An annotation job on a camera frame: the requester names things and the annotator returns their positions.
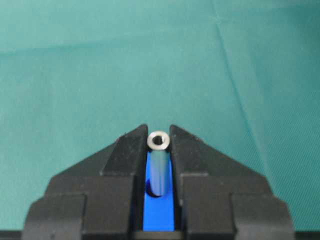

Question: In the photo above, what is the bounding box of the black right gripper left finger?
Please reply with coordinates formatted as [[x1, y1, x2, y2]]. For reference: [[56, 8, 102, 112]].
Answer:
[[22, 124, 148, 240]]

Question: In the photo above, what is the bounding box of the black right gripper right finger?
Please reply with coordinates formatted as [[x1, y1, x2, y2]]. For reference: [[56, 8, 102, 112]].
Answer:
[[169, 125, 295, 240]]

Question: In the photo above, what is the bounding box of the silver metal shaft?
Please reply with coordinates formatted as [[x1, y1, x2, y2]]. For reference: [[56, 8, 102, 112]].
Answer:
[[147, 130, 171, 197]]

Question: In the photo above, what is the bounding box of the green table mat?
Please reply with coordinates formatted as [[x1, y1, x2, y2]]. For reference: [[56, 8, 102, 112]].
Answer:
[[0, 0, 320, 231]]

